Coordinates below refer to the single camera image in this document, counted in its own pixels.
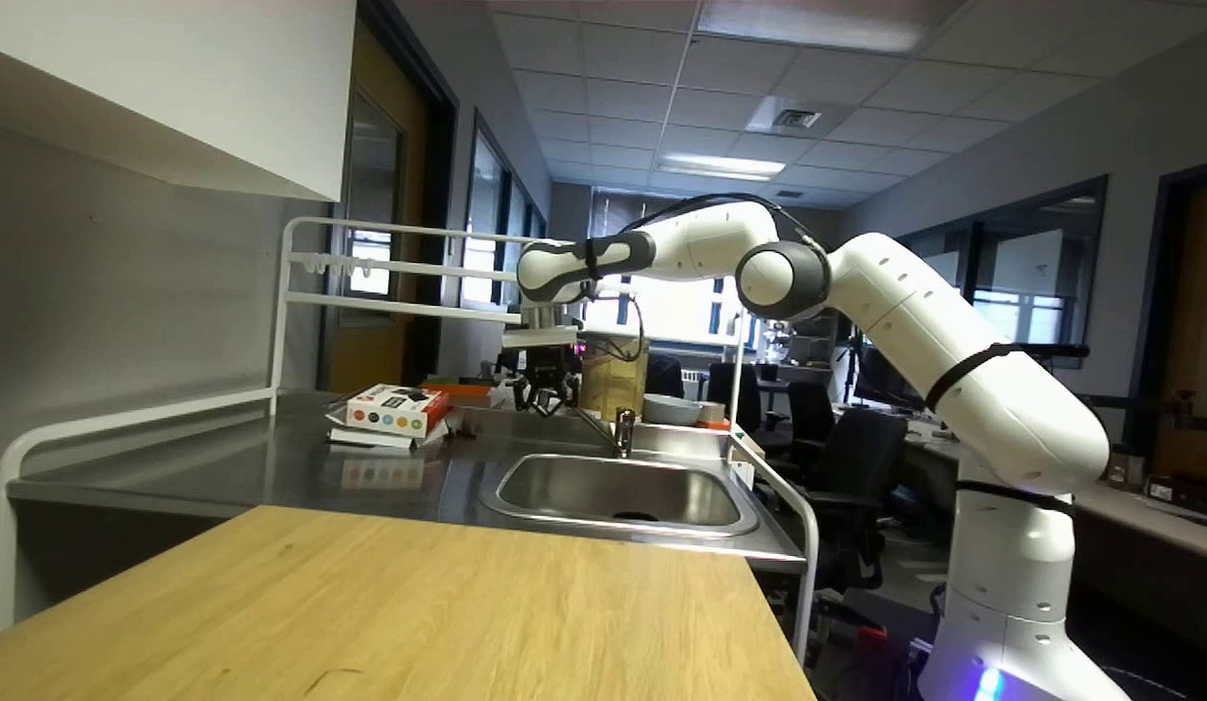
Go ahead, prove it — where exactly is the ceiling air vent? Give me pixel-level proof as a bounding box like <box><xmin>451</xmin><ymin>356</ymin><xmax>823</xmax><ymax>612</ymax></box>
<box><xmin>746</xmin><ymin>88</ymin><xmax>848</xmax><ymax>138</ymax></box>

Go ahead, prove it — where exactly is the black office chair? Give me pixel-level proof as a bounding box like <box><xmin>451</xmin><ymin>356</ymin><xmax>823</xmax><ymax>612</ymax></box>
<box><xmin>784</xmin><ymin>373</ymin><xmax>914</xmax><ymax>591</ymax></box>

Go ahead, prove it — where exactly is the small ceiling light panel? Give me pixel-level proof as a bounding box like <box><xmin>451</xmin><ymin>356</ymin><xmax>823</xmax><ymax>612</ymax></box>
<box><xmin>657</xmin><ymin>147</ymin><xmax>792</xmax><ymax>188</ymax></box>

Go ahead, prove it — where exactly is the large ceiling light panel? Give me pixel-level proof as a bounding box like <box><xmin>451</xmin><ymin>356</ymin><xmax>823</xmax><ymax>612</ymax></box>
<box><xmin>694</xmin><ymin>0</ymin><xmax>967</xmax><ymax>58</ymax></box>

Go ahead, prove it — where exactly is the white wall cabinet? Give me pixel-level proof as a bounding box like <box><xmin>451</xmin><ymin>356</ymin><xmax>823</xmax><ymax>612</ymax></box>
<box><xmin>0</xmin><ymin>0</ymin><xmax>363</xmax><ymax>206</ymax></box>

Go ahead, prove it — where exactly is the white metal counter frame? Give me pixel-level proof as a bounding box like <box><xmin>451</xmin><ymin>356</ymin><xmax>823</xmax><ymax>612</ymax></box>
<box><xmin>0</xmin><ymin>211</ymin><xmax>827</xmax><ymax>667</ymax></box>

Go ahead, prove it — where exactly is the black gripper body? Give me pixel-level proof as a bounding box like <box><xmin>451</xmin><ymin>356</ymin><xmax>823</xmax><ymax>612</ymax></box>
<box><xmin>507</xmin><ymin>337</ymin><xmax>590</xmax><ymax>389</ymax></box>

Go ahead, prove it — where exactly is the brown door with window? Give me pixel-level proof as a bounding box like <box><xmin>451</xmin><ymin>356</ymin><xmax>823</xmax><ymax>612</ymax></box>
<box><xmin>1144</xmin><ymin>159</ymin><xmax>1207</xmax><ymax>495</ymax></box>

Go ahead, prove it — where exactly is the stainless steel sink basin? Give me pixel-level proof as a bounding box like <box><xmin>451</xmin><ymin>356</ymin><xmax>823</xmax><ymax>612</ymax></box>
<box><xmin>481</xmin><ymin>445</ymin><xmax>765</xmax><ymax>542</ymax></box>

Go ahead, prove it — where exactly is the wooden door with dark frame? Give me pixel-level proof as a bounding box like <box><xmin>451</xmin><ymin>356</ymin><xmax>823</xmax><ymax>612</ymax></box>
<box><xmin>321</xmin><ymin>7</ymin><xmax>459</xmax><ymax>398</ymax></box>

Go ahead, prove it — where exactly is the orange flat item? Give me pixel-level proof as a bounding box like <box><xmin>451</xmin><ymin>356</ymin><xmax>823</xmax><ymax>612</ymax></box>
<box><xmin>424</xmin><ymin>373</ymin><xmax>500</xmax><ymax>410</ymax></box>

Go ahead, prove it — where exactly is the brown paper bag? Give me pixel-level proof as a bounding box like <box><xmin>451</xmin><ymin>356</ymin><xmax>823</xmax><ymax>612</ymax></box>
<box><xmin>578</xmin><ymin>328</ymin><xmax>655</xmax><ymax>426</ymax></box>

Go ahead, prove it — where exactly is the white box with colourful print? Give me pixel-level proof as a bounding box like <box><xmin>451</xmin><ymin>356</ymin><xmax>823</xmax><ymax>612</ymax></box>
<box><xmin>344</xmin><ymin>381</ymin><xmax>456</xmax><ymax>438</ymax></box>

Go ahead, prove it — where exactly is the stack of white books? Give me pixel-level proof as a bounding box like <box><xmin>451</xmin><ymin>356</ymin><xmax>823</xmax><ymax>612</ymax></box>
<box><xmin>322</xmin><ymin>404</ymin><xmax>451</xmax><ymax>460</ymax></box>

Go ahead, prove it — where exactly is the chrome faucet spout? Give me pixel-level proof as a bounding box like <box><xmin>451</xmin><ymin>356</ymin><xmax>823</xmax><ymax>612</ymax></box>
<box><xmin>600</xmin><ymin>404</ymin><xmax>644</xmax><ymax>460</ymax></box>

